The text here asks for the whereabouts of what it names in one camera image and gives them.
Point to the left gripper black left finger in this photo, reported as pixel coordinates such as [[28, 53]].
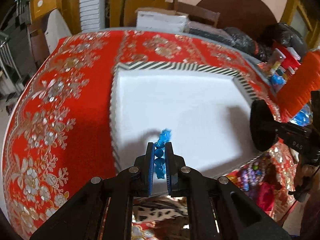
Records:
[[102, 208]]

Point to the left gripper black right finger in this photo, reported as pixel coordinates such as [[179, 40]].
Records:
[[217, 208]]

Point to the leopard print bow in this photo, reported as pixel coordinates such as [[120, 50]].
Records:
[[154, 209]]

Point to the red velvet bow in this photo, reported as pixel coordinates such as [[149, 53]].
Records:
[[266, 192]]

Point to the orange plastic bottle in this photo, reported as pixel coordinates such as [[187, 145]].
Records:
[[297, 91]]

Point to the red floral tablecloth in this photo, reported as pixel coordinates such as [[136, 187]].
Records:
[[58, 137]]

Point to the clear snack jar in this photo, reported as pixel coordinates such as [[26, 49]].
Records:
[[274, 62]]

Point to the striped white tray box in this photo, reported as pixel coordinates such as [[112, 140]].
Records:
[[206, 109]]

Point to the black plastic bag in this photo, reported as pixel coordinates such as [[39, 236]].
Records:
[[261, 48]]

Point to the dark packaged bundle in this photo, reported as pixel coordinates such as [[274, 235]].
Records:
[[209, 32]]

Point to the round dark wooden tabletop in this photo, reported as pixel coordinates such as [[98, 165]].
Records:
[[252, 17]]

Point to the wooden slatted chair back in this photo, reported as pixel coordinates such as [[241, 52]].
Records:
[[197, 13]]

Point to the white ironing board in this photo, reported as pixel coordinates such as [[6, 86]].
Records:
[[56, 29]]

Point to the white cardboard box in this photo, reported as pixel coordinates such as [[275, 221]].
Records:
[[161, 20]]

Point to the white louvered panel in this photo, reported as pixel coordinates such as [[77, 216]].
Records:
[[92, 15]]

